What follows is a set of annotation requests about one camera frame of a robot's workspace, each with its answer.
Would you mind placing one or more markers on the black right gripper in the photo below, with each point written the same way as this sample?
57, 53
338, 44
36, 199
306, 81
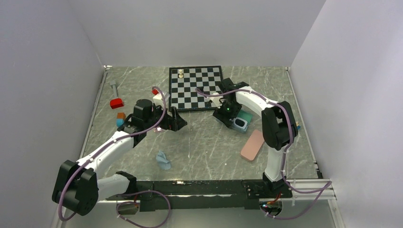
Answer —
219, 113

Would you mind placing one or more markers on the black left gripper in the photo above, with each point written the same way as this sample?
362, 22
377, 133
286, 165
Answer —
174, 123

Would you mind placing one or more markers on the grey glasses case green lining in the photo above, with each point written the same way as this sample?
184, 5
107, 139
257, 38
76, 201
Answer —
244, 115

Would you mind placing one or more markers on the pink glasses case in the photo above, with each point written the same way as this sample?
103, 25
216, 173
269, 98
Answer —
253, 145

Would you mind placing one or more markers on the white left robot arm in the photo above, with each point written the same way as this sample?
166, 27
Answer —
78, 186

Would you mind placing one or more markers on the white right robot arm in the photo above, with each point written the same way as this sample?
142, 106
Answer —
278, 123

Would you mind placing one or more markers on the pink transparent sunglasses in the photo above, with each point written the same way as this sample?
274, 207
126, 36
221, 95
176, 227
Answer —
158, 129

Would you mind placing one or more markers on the black and white chessboard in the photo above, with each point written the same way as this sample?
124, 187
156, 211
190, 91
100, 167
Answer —
183, 93

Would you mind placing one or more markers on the small blue cleaning cloth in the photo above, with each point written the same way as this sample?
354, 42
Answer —
162, 161

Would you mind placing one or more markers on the orange and blue toy block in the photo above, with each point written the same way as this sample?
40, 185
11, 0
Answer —
120, 118

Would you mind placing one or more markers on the grey toy hammer red head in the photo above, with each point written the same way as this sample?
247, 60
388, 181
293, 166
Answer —
116, 102

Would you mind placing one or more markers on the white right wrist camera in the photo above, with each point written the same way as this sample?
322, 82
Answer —
217, 99

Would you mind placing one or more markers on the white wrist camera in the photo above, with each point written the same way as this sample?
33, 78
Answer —
158, 99
217, 99

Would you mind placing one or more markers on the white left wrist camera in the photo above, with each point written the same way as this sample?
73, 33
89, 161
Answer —
158, 99

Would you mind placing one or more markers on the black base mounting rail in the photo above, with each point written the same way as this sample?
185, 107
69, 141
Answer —
205, 194

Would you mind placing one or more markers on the aluminium frame rail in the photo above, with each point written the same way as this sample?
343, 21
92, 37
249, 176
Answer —
315, 185

